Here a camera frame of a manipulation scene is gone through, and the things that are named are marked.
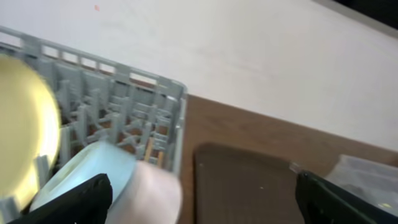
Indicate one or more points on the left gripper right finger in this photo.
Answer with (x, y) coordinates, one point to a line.
(321, 202)

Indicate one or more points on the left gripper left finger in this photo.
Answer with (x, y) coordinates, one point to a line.
(87, 203)

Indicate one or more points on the light blue bowl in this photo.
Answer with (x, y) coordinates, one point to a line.
(97, 158)

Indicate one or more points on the white bowl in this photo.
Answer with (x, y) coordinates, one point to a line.
(152, 196)

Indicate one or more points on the yellow round plate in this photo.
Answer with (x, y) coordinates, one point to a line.
(30, 127)

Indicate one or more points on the clear plastic waste bin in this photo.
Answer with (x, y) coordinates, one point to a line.
(373, 182)

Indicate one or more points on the dark brown serving tray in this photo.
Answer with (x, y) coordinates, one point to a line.
(237, 186)

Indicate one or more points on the grey plastic dish rack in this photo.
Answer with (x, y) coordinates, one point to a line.
(100, 100)

